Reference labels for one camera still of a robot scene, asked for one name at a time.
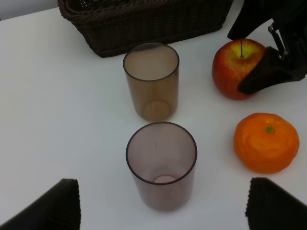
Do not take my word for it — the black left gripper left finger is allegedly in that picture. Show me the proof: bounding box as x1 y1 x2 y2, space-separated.
0 179 81 230

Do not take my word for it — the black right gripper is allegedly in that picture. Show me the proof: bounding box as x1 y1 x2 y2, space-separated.
227 0 307 95

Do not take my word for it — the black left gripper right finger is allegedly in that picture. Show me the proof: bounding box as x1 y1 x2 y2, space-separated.
245 177 307 230

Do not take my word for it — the red yellow apple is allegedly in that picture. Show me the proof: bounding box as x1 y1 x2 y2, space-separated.
212 38 265 100

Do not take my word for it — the orange mandarin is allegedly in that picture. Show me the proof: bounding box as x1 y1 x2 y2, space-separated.
233 113 300 174

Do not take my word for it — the brown translucent plastic cup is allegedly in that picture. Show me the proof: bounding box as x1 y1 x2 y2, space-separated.
123 43 180 122

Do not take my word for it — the purple translucent plastic cup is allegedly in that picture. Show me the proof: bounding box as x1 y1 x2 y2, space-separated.
126 122 198 212

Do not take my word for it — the dark brown wicker basket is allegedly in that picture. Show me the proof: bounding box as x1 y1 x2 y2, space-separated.
58 0 233 58

